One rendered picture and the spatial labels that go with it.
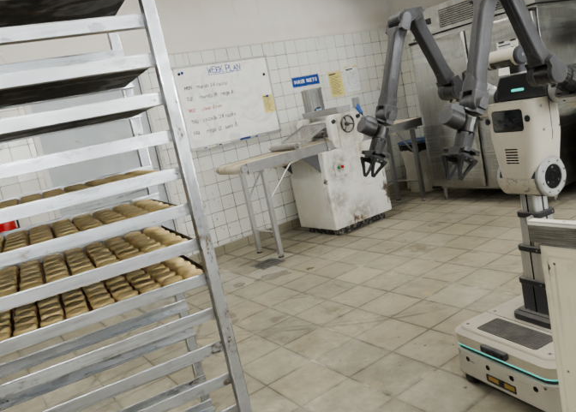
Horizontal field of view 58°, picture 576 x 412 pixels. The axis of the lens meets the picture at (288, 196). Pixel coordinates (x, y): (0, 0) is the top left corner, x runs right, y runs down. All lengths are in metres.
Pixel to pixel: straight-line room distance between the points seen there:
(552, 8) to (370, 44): 2.41
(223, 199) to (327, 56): 2.20
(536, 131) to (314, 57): 4.45
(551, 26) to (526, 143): 3.26
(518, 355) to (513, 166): 0.73
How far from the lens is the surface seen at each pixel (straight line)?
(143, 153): 1.69
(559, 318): 1.62
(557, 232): 1.53
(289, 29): 6.23
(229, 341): 1.36
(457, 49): 5.59
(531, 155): 2.20
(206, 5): 5.76
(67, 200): 1.24
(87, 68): 1.26
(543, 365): 2.20
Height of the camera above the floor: 1.32
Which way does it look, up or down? 9 degrees down
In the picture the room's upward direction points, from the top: 12 degrees counter-clockwise
